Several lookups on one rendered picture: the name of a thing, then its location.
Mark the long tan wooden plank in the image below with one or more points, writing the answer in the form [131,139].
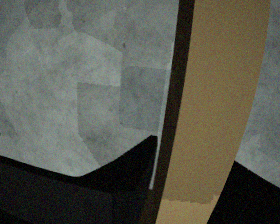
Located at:
[216,65]

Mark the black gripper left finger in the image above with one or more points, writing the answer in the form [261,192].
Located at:
[113,194]

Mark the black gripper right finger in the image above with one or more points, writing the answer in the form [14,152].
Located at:
[246,199]

